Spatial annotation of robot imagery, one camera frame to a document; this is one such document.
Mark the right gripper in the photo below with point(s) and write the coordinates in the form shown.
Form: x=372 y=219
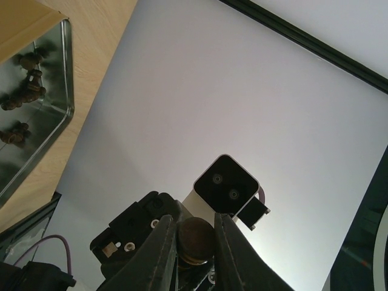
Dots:
x=152 y=260

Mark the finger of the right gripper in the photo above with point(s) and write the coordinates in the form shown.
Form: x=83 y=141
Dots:
x=237 y=265

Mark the dark pieces in tin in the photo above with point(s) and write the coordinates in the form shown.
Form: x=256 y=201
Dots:
x=29 y=91

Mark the gold metal tin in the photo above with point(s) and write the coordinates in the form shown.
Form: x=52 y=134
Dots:
x=29 y=26

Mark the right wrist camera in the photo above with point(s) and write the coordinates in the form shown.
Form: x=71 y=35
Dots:
x=227 y=187

